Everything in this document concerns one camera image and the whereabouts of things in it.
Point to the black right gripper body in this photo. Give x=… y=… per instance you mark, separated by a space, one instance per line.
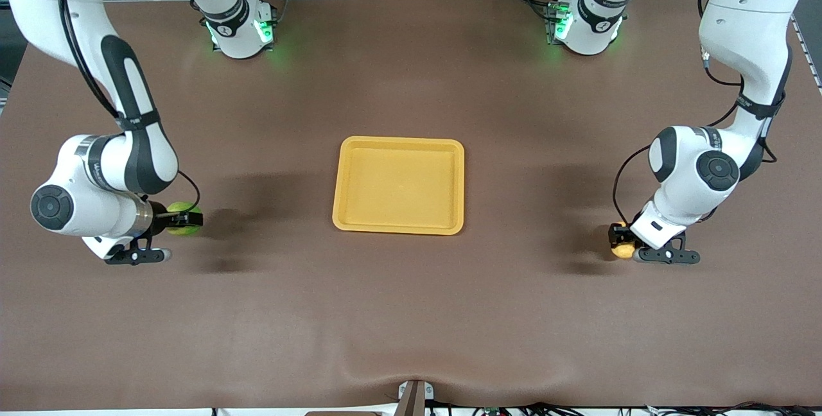
x=159 y=218

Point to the green apple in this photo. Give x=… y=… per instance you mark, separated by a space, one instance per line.
x=183 y=232

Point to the yellow potato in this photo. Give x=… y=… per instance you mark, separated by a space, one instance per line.
x=623 y=251

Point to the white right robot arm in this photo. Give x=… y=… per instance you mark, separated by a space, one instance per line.
x=103 y=165

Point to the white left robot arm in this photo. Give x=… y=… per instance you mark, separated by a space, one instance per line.
x=745 y=18

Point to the yellow plastic tray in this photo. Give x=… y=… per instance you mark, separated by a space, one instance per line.
x=398 y=185

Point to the brown table mat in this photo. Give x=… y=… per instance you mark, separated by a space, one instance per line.
x=411 y=313

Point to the metal table edge bracket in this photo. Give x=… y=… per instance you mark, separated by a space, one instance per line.
x=414 y=400

